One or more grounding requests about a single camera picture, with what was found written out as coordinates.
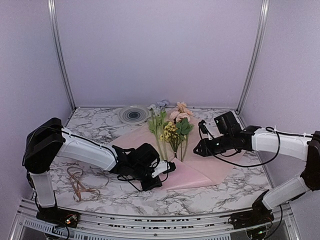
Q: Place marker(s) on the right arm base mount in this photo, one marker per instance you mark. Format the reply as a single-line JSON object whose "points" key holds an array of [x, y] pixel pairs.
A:
{"points": [[258, 215]]}

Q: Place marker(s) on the blue fake flower stem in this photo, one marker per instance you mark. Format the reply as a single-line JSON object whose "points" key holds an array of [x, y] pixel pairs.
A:
{"points": [[156, 124]]}

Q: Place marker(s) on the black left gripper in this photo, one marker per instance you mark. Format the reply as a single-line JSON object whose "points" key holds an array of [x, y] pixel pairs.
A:
{"points": [[154, 184]]}

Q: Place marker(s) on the large pink fake rose stem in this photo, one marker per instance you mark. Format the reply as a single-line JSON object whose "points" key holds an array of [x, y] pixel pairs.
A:
{"points": [[181, 117]]}

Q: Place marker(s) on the right aluminium frame post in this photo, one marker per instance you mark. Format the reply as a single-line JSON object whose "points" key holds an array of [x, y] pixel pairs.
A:
{"points": [[258, 42]]}

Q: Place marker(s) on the pink wrapping paper sheet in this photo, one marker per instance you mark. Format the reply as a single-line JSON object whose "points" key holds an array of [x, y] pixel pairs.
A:
{"points": [[194, 171]]}

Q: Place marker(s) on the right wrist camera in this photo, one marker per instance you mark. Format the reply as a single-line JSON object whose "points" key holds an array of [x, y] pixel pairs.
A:
{"points": [[206, 128]]}

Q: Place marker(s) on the left aluminium frame post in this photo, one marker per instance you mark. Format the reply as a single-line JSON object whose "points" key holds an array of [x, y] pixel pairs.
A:
{"points": [[59, 52]]}

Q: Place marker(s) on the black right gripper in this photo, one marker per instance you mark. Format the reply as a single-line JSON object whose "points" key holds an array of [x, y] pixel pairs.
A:
{"points": [[204, 146]]}

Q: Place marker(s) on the aluminium frame post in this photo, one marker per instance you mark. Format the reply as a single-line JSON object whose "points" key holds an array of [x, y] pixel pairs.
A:
{"points": [[59, 52], [258, 42]]}

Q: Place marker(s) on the striped grey ceramic plate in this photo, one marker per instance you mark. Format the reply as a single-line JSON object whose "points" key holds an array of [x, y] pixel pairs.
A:
{"points": [[134, 114]]}

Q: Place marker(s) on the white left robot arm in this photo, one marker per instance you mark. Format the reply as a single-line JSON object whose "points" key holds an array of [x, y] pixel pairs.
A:
{"points": [[51, 140]]}

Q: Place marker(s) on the beige raffia ribbon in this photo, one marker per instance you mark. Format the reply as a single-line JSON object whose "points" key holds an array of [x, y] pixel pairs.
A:
{"points": [[82, 192]]}

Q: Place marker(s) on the aluminium front rail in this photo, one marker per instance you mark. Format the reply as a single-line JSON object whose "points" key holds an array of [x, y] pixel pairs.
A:
{"points": [[103, 226]]}

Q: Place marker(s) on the yellow fake flower bunch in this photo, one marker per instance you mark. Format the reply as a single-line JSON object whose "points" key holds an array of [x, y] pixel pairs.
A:
{"points": [[170, 134]]}

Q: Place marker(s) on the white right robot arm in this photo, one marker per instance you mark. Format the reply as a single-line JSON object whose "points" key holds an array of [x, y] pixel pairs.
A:
{"points": [[256, 138]]}

